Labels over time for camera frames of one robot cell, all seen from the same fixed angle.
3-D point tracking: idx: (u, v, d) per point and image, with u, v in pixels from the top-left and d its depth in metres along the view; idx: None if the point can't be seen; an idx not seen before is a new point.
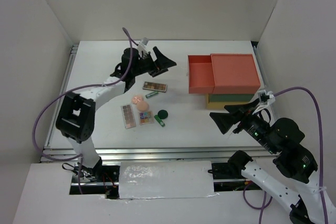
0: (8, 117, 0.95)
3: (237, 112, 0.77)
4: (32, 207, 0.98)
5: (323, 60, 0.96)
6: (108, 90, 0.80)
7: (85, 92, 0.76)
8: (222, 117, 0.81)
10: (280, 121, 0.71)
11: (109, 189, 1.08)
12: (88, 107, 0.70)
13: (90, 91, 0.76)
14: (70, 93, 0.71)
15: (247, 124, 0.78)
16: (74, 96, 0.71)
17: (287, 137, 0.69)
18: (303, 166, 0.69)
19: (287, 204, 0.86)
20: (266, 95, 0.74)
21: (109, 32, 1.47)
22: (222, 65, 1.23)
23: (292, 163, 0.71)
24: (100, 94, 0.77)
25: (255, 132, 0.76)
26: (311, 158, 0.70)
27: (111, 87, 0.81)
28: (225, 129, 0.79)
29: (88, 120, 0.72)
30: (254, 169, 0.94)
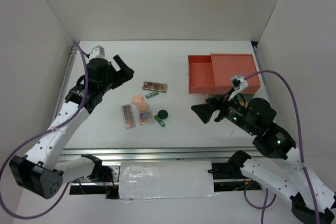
0: (7, 118, 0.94)
3: (213, 99, 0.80)
4: (33, 207, 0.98)
5: (323, 61, 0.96)
6: (62, 133, 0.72)
7: (33, 151, 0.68)
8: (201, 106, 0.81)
10: (252, 102, 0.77)
11: (109, 189, 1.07)
12: (40, 173, 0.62)
13: (39, 147, 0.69)
14: (16, 159, 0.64)
15: (226, 110, 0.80)
16: (21, 162, 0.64)
17: (259, 115, 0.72)
18: (278, 142, 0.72)
19: (286, 195, 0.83)
20: (237, 80, 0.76)
21: (109, 32, 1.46)
22: (222, 65, 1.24)
23: (268, 142, 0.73)
24: (53, 147, 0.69)
25: (234, 117, 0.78)
26: (286, 134, 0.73)
27: (63, 129, 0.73)
28: (206, 118, 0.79)
29: (49, 180, 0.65)
30: (253, 166, 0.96)
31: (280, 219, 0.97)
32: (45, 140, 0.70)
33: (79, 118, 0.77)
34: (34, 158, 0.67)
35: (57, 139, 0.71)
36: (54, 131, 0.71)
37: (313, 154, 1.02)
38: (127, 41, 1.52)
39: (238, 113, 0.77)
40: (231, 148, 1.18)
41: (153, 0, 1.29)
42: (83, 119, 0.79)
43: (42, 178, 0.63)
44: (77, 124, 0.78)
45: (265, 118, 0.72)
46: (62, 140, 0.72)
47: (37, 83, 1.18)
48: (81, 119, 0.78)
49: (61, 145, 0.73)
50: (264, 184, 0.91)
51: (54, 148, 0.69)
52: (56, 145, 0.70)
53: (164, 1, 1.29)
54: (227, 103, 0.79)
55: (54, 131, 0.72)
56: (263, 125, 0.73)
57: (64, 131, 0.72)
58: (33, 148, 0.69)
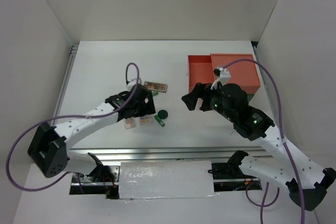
0: (7, 118, 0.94)
3: (196, 88, 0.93)
4: (33, 207, 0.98)
5: (323, 60, 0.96)
6: (92, 124, 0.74)
7: (62, 125, 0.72)
8: (188, 96, 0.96)
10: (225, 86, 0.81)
11: (109, 189, 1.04)
12: (56, 148, 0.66)
13: (68, 124, 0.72)
14: (44, 125, 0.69)
15: (209, 99, 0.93)
16: (46, 129, 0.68)
17: (231, 96, 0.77)
18: (255, 121, 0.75)
19: (283, 183, 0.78)
20: (217, 70, 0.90)
21: (109, 32, 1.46)
22: (221, 65, 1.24)
23: (246, 123, 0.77)
24: (79, 130, 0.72)
25: (216, 104, 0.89)
26: (262, 114, 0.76)
27: (95, 121, 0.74)
28: (190, 105, 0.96)
29: (56, 160, 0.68)
30: (250, 161, 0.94)
31: (280, 219, 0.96)
32: (76, 121, 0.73)
33: (109, 119, 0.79)
34: (60, 131, 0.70)
35: (85, 127, 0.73)
36: (87, 118, 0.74)
37: (313, 153, 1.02)
38: (127, 42, 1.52)
39: (218, 100, 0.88)
40: (231, 148, 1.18)
41: (153, 0, 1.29)
42: (112, 120, 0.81)
43: (59, 151, 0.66)
44: (106, 123, 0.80)
45: (236, 99, 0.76)
46: (88, 129, 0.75)
47: (38, 83, 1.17)
48: (111, 119, 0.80)
49: (84, 133, 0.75)
50: (262, 176, 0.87)
51: (79, 132, 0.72)
52: (82, 130, 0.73)
53: (164, 1, 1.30)
54: (208, 92, 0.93)
55: (87, 118, 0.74)
56: (237, 107, 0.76)
57: (94, 123, 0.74)
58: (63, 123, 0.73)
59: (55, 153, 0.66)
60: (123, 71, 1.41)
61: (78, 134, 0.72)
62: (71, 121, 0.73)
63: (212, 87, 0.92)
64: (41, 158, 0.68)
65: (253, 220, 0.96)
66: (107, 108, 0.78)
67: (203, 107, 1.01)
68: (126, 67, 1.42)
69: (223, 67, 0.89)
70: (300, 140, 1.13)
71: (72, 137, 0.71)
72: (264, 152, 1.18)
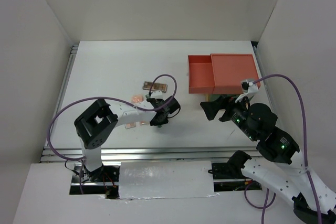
0: (7, 118, 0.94)
3: (220, 98, 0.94)
4: (32, 208, 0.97)
5: (323, 60, 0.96)
6: (136, 113, 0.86)
7: (115, 107, 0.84)
8: (210, 105, 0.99)
10: (254, 106, 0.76)
11: (109, 189, 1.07)
12: (109, 122, 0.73)
13: (119, 107, 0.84)
14: (101, 100, 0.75)
15: (231, 112, 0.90)
16: (102, 105, 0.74)
17: (261, 119, 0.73)
18: (282, 146, 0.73)
19: (289, 196, 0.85)
20: (247, 84, 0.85)
21: (109, 32, 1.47)
22: (222, 65, 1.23)
23: (272, 146, 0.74)
24: (127, 114, 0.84)
25: (238, 119, 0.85)
26: (290, 139, 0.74)
27: (141, 111, 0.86)
28: (210, 114, 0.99)
29: (102, 134, 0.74)
30: (253, 167, 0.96)
31: (279, 219, 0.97)
32: (125, 107, 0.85)
33: (148, 114, 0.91)
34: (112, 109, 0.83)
35: (132, 113, 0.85)
36: (135, 107, 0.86)
37: (313, 153, 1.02)
38: (127, 41, 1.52)
39: (241, 115, 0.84)
40: (231, 148, 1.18)
41: (153, 0, 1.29)
42: (150, 116, 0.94)
43: (109, 127, 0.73)
44: (144, 117, 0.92)
45: (266, 123, 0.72)
46: (133, 116, 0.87)
47: (38, 83, 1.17)
48: (149, 116, 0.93)
49: (130, 118, 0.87)
50: (265, 184, 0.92)
51: (126, 116, 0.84)
52: (128, 116, 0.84)
53: (163, 1, 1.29)
54: (231, 104, 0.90)
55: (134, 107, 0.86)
56: (264, 129, 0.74)
57: (138, 113, 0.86)
58: (115, 105, 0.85)
59: (106, 126, 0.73)
60: (123, 71, 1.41)
61: (125, 117, 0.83)
62: (121, 105, 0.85)
63: (237, 99, 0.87)
64: (89, 129, 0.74)
65: (253, 220, 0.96)
66: (149, 105, 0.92)
67: (221, 118, 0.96)
68: (126, 67, 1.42)
69: (253, 82, 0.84)
70: (300, 140, 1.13)
71: (121, 118, 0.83)
72: None
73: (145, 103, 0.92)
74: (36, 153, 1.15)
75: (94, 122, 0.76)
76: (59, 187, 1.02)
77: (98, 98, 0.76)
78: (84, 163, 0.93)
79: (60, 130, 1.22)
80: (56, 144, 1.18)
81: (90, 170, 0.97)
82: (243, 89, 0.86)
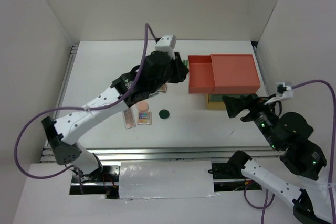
0: (8, 118, 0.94)
3: (249, 97, 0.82)
4: (32, 208, 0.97)
5: (323, 60, 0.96)
6: (90, 117, 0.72)
7: (62, 120, 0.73)
8: (232, 100, 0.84)
10: (285, 116, 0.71)
11: (109, 189, 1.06)
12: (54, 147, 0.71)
13: (68, 119, 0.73)
14: (46, 120, 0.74)
15: (256, 114, 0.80)
16: (48, 127, 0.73)
17: (295, 132, 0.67)
18: (313, 162, 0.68)
19: (289, 199, 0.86)
20: (283, 87, 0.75)
21: (109, 32, 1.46)
22: (222, 65, 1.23)
23: (300, 159, 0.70)
24: (77, 126, 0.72)
25: (262, 124, 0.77)
26: (321, 153, 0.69)
27: (94, 114, 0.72)
28: (232, 112, 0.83)
29: (64, 151, 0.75)
30: (254, 168, 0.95)
31: (280, 219, 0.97)
32: (76, 115, 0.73)
33: (115, 108, 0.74)
34: (58, 129, 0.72)
35: (84, 120, 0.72)
36: (86, 111, 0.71)
37: None
38: (127, 42, 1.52)
39: (268, 121, 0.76)
40: (231, 148, 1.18)
41: (153, 0, 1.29)
42: (120, 108, 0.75)
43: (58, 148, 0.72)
44: (112, 112, 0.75)
45: (301, 137, 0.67)
46: (89, 123, 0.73)
47: (37, 82, 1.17)
48: (116, 108, 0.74)
49: (89, 124, 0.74)
50: (265, 185, 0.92)
51: (77, 128, 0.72)
52: (81, 126, 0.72)
53: (164, 1, 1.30)
54: (260, 107, 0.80)
55: (86, 112, 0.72)
56: (295, 142, 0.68)
57: (93, 116, 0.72)
58: (64, 117, 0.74)
59: (55, 151, 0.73)
60: (122, 71, 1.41)
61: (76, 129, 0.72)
62: (71, 116, 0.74)
63: (267, 103, 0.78)
64: None
65: (253, 220, 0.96)
66: (112, 95, 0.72)
67: (242, 118, 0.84)
68: (126, 67, 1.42)
69: (291, 87, 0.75)
70: None
71: (72, 132, 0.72)
72: (264, 152, 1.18)
73: (104, 94, 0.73)
74: (36, 153, 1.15)
75: None
76: (59, 187, 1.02)
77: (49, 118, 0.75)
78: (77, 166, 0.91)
79: None
80: None
81: (86, 172, 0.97)
82: (277, 92, 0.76)
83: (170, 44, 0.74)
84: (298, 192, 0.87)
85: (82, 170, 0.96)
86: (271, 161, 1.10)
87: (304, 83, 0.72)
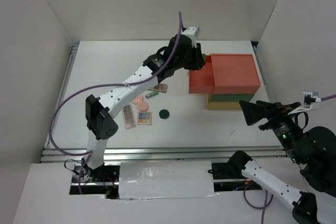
0: (7, 118, 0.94)
3: (273, 106, 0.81)
4: (32, 208, 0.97)
5: (323, 60, 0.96)
6: (131, 91, 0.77)
7: (105, 96, 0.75)
8: (252, 107, 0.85)
10: (315, 130, 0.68)
11: (109, 189, 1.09)
12: (103, 118, 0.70)
13: (110, 95, 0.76)
14: (92, 96, 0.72)
15: (277, 124, 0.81)
16: (93, 102, 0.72)
17: (325, 150, 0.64)
18: None
19: (289, 201, 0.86)
20: (312, 98, 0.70)
21: (109, 32, 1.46)
22: (222, 65, 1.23)
23: (325, 176, 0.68)
24: (120, 99, 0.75)
25: (283, 135, 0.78)
26: None
27: (134, 87, 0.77)
28: (251, 119, 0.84)
29: (107, 127, 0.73)
30: (254, 169, 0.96)
31: (279, 219, 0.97)
32: (116, 91, 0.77)
33: (148, 84, 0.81)
34: (103, 103, 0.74)
35: (125, 94, 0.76)
36: (126, 86, 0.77)
37: None
38: (127, 41, 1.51)
39: (290, 134, 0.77)
40: (231, 148, 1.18)
41: (153, 0, 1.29)
42: (151, 85, 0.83)
43: (104, 122, 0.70)
44: (145, 87, 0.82)
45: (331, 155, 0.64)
46: (128, 97, 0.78)
47: (37, 82, 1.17)
48: (150, 84, 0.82)
49: (127, 99, 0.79)
50: (265, 187, 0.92)
51: (119, 102, 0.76)
52: (123, 99, 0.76)
53: (164, 1, 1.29)
54: (283, 117, 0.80)
55: (126, 86, 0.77)
56: (322, 159, 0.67)
57: (133, 91, 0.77)
58: (105, 94, 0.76)
59: (103, 123, 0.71)
60: (122, 71, 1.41)
61: (118, 103, 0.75)
62: (112, 91, 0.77)
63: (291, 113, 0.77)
64: (95, 125, 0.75)
65: (253, 220, 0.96)
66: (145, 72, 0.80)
67: (262, 127, 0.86)
68: (126, 67, 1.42)
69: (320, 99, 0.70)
70: None
71: (115, 106, 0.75)
72: (264, 152, 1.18)
73: (138, 71, 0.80)
74: (36, 153, 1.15)
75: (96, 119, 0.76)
76: (59, 187, 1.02)
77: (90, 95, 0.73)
78: (88, 161, 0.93)
79: (59, 130, 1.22)
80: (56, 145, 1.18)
81: (92, 168, 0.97)
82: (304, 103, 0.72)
83: (194, 34, 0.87)
84: (298, 194, 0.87)
85: (90, 166, 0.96)
86: (271, 161, 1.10)
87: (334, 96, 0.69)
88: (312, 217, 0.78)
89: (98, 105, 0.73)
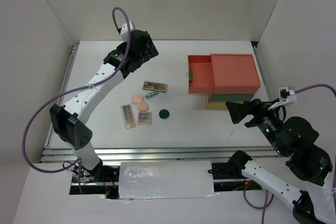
0: (7, 118, 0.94)
3: (252, 103, 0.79)
4: (32, 208, 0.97)
5: (323, 60, 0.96)
6: (97, 92, 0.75)
7: (71, 102, 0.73)
8: (236, 107, 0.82)
10: (290, 119, 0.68)
11: (109, 189, 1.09)
12: (73, 124, 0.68)
13: (75, 100, 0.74)
14: (55, 107, 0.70)
15: (261, 120, 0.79)
16: (59, 112, 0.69)
17: (300, 137, 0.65)
18: (320, 168, 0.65)
19: (289, 200, 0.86)
20: (286, 92, 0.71)
21: (109, 32, 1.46)
22: (222, 65, 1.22)
23: (306, 164, 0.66)
24: (87, 103, 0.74)
25: (266, 129, 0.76)
26: (327, 158, 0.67)
27: (99, 87, 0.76)
28: (236, 117, 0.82)
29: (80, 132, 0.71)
30: (254, 168, 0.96)
31: (280, 219, 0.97)
32: (82, 94, 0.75)
33: (114, 81, 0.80)
34: (70, 108, 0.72)
35: (92, 96, 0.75)
36: (91, 88, 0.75)
37: None
38: None
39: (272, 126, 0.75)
40: (231, 148, 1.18)
41: (153, 0, 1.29)
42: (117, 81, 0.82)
43: (76, 128, 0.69)
44: (112, 85, 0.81)
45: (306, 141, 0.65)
46: (96, 98, 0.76)
47: (37, 82, 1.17)
48: (115, 81, 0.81)
49: (95, 102, 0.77)
50: (265, 186, 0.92)
51: (87, 104, 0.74)
52: (90, 102, 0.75)
53: (164, 1, 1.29)
54: (264, 112, 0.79)
55: (91, 88, 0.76)
56: (301, 147, 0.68)
57: (100, 91, 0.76)
58: (70, 100, 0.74)
59: (74, 130, 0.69)
60: None
61: (86, 106, 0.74)
62: (77, 96, 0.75)
63: (270, 108, 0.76)
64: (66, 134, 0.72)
65: (254, 220, 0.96)
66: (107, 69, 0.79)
67: (247, 125, 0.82)
68: None
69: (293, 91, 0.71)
70: None
71: (83, 110, 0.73)
72: (264, 152, 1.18)
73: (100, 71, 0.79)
74: (36, 152, 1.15)
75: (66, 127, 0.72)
76: (58, 187, 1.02)
77: (53, 105, 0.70)
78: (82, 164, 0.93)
79: None
80: (56, 144, 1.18)
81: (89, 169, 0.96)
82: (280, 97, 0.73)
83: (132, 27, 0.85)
84: (298, 193, 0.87)
85: (86, 167, 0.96)
86: (271, 161, 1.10)
87: (308, 88, 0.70)
88: (313, 215, 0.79)
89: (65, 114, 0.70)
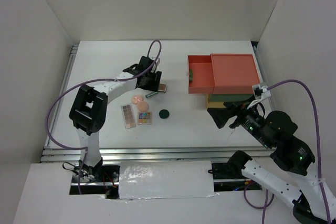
0: (8, 118, 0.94)
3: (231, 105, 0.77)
4: (32, 208, 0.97)
5: (323, 60, 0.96)
6: (120, 85, 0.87)
7: (98, 85, 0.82)
8: (218, 112, 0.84)
10: (271, 114, 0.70)
11: (109, 189, 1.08)
12: (101, 100, 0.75)
13: (103, 85, 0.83)
14: (84, 86, 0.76)
15: (243, 119, 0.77)
16: (87, 89, 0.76)
17: (280, 129, 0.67)
18: (300, 158, 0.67)
19: (289, 200, 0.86)
20: (259, 89, 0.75)
21: (109, 32, 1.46)
22: (221, 65, 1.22)
23: (288, 156, 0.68)
24: (113, 89, 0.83)
25: (251, 127, 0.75)
26: (307, 150, 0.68)
27: (123, 83, 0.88)
28: (221, 122, 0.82)
29: (100, 113, 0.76)
30: (254, 168, 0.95)
31: (280, 219, 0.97)
32: (108, 83, 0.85)
33: (131, 84, 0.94)
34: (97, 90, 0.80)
35: (116, 87, 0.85)
36: (116, 81, 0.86)
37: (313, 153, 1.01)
38: (127, 42, 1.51)
39: (255, 123, 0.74)
40: (231, 148, 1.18)
41: (153, 0, 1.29)
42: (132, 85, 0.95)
43: (103, 104, 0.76)
44: (127, 87, 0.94)
45: (285, 132, 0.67)
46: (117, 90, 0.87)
47: (38, 82, 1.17)
48: (131, 84, 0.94)
49: (115, 94, 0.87)
50: (264, 185, 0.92)
51: (112, 91, 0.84)
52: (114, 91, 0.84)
53: (164, 1, 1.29)
54: (244, 111, 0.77)
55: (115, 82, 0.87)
56: (282, 139, 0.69)
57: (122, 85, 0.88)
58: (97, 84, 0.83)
59: (101, 105, 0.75)
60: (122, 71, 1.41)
61: (111, 92, 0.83)
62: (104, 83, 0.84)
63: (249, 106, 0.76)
64: (86, 114, 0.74)
65: (254, 220, 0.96)
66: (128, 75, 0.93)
67: (232, 125, 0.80)
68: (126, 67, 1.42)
69: (266, 87, 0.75)
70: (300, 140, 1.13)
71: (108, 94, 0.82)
72: (264, 152, 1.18)
73: (123, 74, 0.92)
74: (36, 152, 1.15)
75: (86, 108, 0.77)
76: (58, 187, 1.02)
77: (82, 85, 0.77)
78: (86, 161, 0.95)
79: (59, 131, 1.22)
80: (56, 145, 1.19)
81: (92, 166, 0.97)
82: (254, 95, 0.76)
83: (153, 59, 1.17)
84: (298, 193, 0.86)
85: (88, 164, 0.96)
86: (271, 161, 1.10)
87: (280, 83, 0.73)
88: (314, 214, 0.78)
89: (93, 94, 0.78)
